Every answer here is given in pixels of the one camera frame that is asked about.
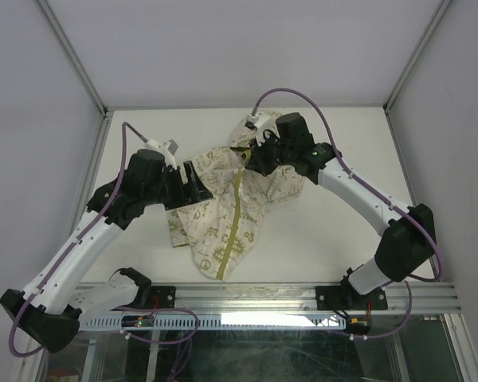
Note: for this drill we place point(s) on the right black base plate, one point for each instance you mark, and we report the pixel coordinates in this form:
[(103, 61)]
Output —
[(338, 297)]

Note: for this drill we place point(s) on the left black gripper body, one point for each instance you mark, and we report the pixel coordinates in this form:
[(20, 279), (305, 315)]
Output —
[(174, 192)]

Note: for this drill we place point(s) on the left aluminium frame post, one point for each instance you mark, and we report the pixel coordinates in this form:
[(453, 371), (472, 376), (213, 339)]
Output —
[(62, 38)]

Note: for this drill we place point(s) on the cream green-printed hooded jacket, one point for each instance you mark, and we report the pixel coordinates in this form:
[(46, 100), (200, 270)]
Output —
[(222, 231)]

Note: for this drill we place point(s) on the aluminium frame post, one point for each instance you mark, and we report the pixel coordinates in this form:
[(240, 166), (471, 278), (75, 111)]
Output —
[(432, 26), (62, 38)]

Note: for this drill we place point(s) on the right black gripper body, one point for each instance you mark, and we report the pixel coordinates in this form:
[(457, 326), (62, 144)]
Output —
[(272, 153)]

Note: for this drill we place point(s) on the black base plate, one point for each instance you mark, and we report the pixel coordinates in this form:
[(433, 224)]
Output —
[(338, 297), (153, 297)]

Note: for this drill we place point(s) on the right aluminium frame post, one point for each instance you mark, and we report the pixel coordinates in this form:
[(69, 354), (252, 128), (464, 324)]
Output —
[(432, 26)]

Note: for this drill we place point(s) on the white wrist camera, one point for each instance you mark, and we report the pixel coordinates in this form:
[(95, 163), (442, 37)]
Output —
[(259, 122), (167, 149)]

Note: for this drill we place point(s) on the white slotted cable duct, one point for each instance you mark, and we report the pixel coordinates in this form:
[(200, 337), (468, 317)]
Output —
[(226, 321)]

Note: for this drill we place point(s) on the aluminium mounting rail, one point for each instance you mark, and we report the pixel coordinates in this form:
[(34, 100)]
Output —
[(423, 298)]

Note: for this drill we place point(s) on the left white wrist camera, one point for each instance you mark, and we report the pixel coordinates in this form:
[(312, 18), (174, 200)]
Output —
[(167, 149)]

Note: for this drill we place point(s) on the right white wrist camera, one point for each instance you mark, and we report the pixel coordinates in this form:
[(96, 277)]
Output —
[(259, 122)]

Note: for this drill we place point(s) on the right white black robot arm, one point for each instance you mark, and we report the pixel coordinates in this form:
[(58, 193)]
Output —
[(407, 233)]

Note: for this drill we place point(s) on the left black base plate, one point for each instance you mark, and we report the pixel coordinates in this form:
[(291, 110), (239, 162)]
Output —
[(153, 297)]

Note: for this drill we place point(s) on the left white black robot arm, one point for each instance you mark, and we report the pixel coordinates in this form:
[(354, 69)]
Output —
[(49, 308)]

